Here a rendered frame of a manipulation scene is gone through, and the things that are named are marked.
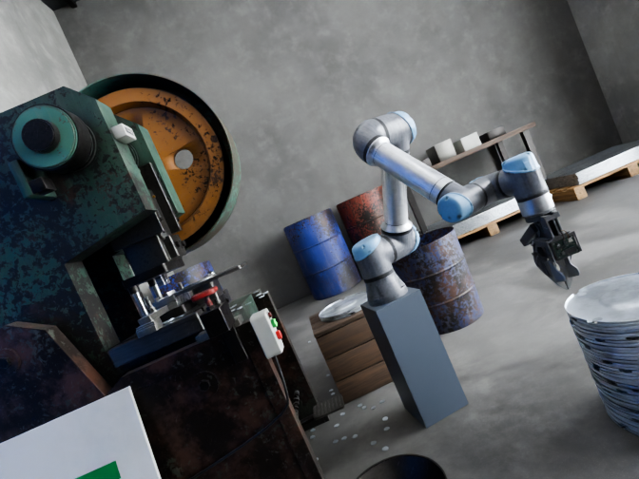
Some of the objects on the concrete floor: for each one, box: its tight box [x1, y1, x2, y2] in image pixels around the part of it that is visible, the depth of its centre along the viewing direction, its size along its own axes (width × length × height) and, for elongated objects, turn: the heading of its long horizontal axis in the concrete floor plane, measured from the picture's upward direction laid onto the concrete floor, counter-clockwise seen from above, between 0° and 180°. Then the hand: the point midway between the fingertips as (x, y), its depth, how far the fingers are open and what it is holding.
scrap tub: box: [392, 226, 484, 335], centre depth 216 cm, size 42×42×48 cm
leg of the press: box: [0, 315, 326, 479], centre depth 115 cm, size 92×12×90 cm, turn 174°
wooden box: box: [309, 310, 393, 404], centre depth 193 cm, size 40×38×35 cm
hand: (564, 283), depth 99 cm, fingers closed
